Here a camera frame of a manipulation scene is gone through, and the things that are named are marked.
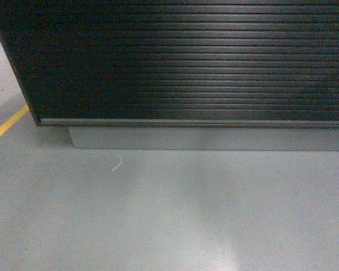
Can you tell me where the black checkout counter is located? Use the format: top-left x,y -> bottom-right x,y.
0,1 -> 339,151

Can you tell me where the white string scrap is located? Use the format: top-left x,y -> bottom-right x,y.
111,155 -> 122,172

